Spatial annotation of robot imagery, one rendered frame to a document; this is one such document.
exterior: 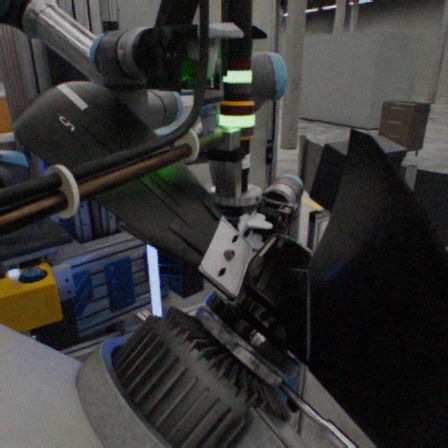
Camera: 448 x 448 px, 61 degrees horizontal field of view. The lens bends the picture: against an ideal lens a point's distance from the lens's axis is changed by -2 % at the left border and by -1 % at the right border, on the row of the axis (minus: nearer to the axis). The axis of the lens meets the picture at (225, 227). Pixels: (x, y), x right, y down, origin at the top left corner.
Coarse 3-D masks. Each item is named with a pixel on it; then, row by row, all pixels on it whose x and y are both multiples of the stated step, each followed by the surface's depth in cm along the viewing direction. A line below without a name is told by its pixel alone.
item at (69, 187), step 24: (192, 120) 37; (144, 144) 31; (168, 144) 34; (192, 144) 37; (48, 168) 23; (72, 168) 24; (96, 168) 26; (0, 192) 20; (24, 192) 21; (72, 192) 23; (72, 216) 25
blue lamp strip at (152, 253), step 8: (152, 248) 88; (152, 256) 89; (152, 264) 90; (152, 272) 90; (152, 280) 91; (152, 288) 92; (152, 296) 93; (152, 304) 94; (160, 304) 95; (160, 312) 96
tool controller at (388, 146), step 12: (336, 144) 113; (348, 144) 115; (384, 144) 119; (396, 144) 121; (324, 156) 114; (336, 156) 110; (396, 156) 117; (324, 168) 115; (336, 168) 111; (396, 168) 121; (324, 180) 116; (336, 180) 112; (312, 192) 122; (324, 192) 117; (336, 192) 113; (324, 204) 118
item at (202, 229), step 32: (64, 96) 38; (96, 96) 43; (32, 128) 32; (64, 128) 35; (96, 128) 39; (128, 128) 44; (64, 160) 33; (128, 192) 38; (160, 192) 42; (192, 192) 46; (128, 224) 37; (160, 224) 40; (192, 224) 43; (192, 256) 42
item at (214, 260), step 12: (228, 228) 49; (216, 240) 46; (228, 240) 48; (240, 240) 49; (216, 252) 46; (240, 252) 49; (204, 264) 43; (216, 264) 45; (228, 264) 46; (240, 264) 48; (216, 276) 44; (228, 276) 45; (240, 276) 47; (228, 288) 45
